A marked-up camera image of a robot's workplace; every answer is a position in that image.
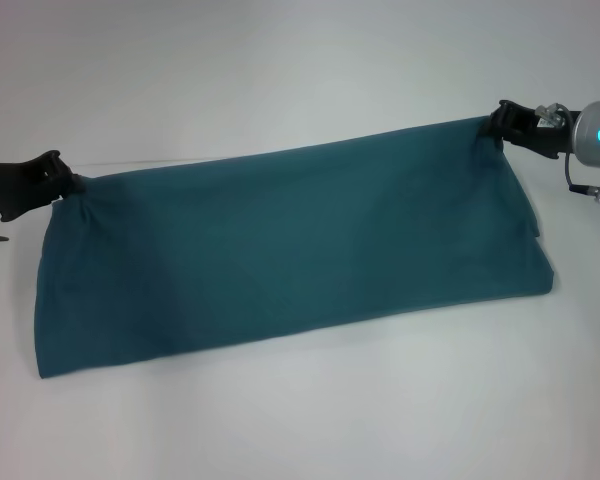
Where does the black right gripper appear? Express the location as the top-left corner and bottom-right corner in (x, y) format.
(476, 99), (584, 162)

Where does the teal t-shirt with FREE print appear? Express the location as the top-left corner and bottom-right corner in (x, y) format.
(33, 113), (562, 382)

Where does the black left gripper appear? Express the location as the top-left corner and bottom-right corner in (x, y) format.
(0, 149), (87, 222)

